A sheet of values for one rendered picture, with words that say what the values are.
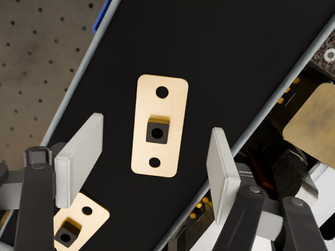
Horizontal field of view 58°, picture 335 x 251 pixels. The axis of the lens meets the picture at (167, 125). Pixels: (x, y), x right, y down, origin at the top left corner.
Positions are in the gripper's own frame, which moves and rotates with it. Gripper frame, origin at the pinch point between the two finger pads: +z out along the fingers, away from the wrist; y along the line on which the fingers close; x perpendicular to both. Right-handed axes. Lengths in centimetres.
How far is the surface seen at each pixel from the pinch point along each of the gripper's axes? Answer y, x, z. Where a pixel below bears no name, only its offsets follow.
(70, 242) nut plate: -6.7, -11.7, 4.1
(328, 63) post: 14.6, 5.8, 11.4
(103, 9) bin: -13.6, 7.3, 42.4
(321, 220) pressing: 25.4, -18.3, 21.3
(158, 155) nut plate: 0.3, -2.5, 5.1
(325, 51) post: 14.0, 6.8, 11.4
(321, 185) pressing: 23.7, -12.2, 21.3
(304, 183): 16.2, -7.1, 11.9
